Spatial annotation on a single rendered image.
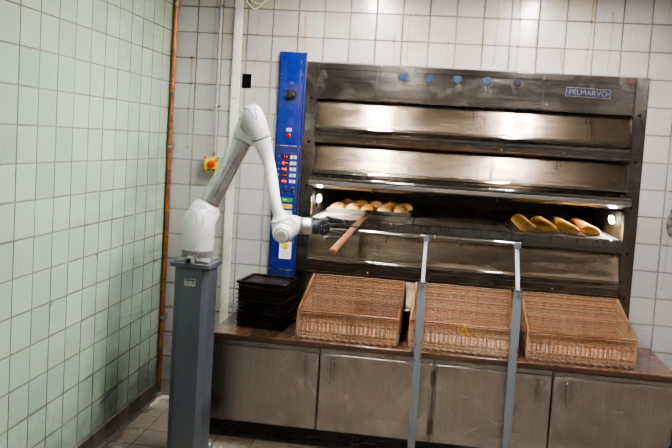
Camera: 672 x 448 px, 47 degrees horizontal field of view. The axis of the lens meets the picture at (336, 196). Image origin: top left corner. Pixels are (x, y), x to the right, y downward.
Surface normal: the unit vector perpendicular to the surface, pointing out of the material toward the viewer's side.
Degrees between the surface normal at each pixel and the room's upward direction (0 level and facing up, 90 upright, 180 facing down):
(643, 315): 90
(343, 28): 90
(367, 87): 94
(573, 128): 70
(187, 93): 90
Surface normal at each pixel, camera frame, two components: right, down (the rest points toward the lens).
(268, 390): -0.14, 0.07
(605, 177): -0.11, -0.28
